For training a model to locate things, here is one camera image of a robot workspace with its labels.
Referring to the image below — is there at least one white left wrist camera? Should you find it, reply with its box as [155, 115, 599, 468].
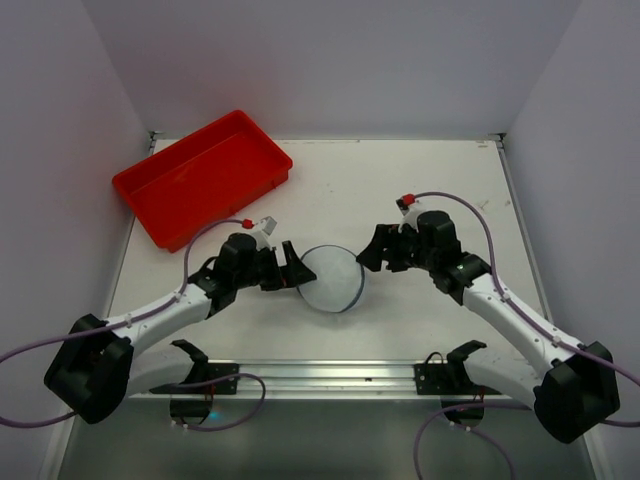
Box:
[241, 216, 277, 251]

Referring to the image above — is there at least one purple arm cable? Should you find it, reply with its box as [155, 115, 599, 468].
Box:
[412, 190, 640, 480]
[0, 217, 267, 432]

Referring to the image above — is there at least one aluminium corner bracket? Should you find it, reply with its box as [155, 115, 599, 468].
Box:
[148, 131, 163, 152]

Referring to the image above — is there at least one white mesh laundry bag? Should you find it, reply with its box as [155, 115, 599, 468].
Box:
[297, 244, 366, 314]

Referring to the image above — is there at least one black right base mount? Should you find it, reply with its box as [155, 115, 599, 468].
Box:
[413, 340, 500, 408]

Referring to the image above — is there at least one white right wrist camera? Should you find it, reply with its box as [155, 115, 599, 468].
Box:
[396, 194, 423, 231]

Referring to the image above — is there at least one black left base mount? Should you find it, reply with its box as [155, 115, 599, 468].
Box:
[151, 339, 240, 425]

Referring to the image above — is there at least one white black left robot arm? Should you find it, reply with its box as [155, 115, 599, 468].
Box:
[44, 233, 317, 424]

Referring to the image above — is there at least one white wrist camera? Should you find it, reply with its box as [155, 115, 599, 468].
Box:
[241, 216, 277, 251]
[396, 194, 423, 231]

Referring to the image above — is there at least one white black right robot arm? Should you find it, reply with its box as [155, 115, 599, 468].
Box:
[357, 211, 620, 443]

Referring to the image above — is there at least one red plastic tray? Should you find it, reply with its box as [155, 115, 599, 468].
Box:
[112, 110, 293, 252]

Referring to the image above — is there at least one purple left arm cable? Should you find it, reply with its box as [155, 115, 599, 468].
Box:
[0, 217, 267, 432]

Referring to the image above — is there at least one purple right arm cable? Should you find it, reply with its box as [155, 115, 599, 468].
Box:
[412, 190, 640, 480]

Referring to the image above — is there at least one aluminium mounting rail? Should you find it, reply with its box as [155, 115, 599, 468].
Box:
[129, 360, 506, 401]

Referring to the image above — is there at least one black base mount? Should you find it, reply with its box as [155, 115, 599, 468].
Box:
[151, 339, 240, 425]
[413, 340, 500, 408]

